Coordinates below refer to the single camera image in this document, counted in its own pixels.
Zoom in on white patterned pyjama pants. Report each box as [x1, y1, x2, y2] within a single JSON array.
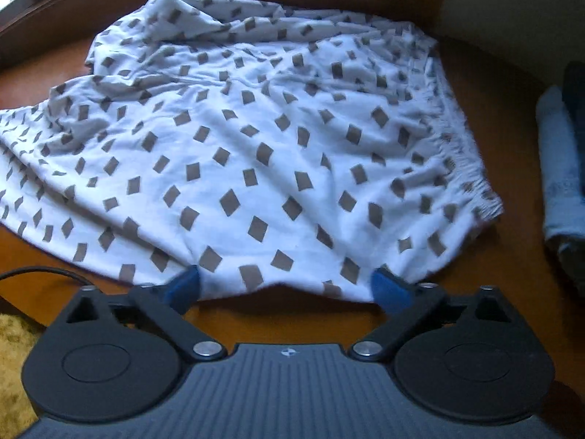
[[1, 0, 503, 302]]

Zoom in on yellow fuzzy rug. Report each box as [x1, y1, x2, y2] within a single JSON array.
[[0, 313, 45, 439]]

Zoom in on rolled light blue towel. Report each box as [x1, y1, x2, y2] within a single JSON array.
[[535, 86, 584, 256]]

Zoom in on dark navy folded garment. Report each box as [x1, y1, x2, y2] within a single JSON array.
[[562, 60, 585, 132]]

